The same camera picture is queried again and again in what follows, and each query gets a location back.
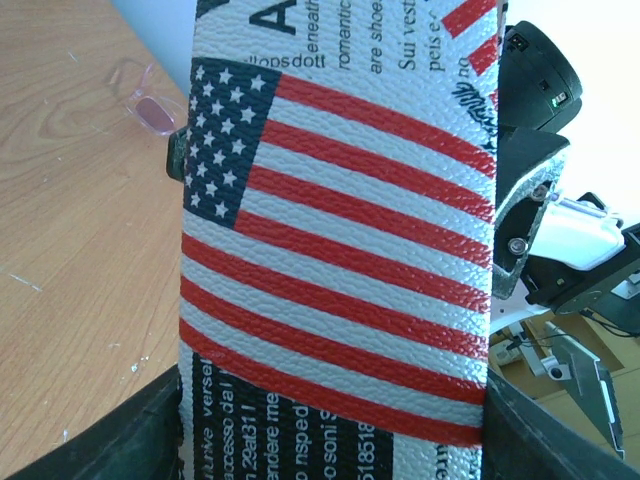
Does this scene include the flag print glasses case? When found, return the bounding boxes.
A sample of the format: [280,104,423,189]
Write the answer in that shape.
[179,1,499,479]

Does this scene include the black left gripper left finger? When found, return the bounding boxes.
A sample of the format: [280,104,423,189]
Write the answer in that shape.
[10,372,182,479]

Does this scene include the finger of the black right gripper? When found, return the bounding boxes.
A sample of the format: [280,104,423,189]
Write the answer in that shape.
[492,127,569,300]

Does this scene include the pink transparent sunglasses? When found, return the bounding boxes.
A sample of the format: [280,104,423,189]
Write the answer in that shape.
[105,58,186,137]

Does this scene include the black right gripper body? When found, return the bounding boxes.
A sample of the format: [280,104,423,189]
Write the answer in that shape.
[498,21,583,133]

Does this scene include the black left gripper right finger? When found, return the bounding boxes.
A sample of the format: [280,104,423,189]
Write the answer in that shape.
[481,371,639,480]

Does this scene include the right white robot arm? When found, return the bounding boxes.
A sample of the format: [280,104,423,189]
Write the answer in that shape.
[491,21,639,324]

